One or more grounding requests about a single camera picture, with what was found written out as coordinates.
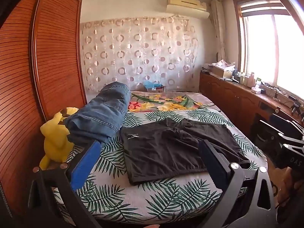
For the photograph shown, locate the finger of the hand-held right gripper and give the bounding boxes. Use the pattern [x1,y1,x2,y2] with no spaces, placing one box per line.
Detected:
[258,119,298,146]
[271,112,304,135]

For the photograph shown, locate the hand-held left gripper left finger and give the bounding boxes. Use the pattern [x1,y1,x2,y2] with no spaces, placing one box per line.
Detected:
[27,140,102,228]

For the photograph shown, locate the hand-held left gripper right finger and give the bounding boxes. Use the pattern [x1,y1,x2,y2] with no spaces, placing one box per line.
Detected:
[199,139,277,228]

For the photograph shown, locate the black pants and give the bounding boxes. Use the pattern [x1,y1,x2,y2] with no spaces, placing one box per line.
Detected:
[119,117,251,186]

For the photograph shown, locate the person's right hand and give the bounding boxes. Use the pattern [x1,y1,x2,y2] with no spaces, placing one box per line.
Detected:
[276,166,304,206]

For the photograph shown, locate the yellow plush toy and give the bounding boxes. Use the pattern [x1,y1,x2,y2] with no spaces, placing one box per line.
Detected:
[39,107,80,171]

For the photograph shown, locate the wooden sideboard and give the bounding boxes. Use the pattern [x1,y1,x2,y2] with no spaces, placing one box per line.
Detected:
[199,71,304,138]

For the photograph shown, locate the blue jeans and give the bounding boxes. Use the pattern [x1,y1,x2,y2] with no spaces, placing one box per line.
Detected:
[64,81,131,144]

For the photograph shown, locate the white bottles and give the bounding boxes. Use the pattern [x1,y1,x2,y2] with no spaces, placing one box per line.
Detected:
[239,72,256,87]

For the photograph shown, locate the leaf print bed sheet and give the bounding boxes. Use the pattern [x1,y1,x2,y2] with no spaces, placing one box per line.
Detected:
[53,107,269,225]

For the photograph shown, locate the window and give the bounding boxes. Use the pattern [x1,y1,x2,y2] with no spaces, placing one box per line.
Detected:
[233,0,304,100]

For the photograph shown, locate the cardboard box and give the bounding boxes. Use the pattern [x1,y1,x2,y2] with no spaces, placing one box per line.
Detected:
[211,65,230,78]

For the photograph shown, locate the floral blanket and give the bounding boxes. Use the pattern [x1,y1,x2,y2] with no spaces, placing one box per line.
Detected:
[128,91,215,113]

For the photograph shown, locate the white plastic bags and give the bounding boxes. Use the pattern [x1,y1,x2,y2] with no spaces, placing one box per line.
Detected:
[212,59,236,69]

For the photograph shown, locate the box with blue cloth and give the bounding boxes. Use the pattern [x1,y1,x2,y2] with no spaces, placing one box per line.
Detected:
[143,81,165,93]

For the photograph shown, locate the wooden louvered wardrobe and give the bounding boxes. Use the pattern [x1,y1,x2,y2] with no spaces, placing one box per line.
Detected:
[0,0,88,219]

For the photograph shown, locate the white window curtain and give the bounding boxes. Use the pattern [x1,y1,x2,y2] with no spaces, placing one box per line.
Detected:
[210,0,228,63]

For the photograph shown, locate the circle pattern curtain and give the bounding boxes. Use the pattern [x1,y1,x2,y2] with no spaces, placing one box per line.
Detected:
[80,16,199,93]

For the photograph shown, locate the wall air conditioner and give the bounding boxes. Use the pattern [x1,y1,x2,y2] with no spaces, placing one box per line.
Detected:
[165,0,211,19]

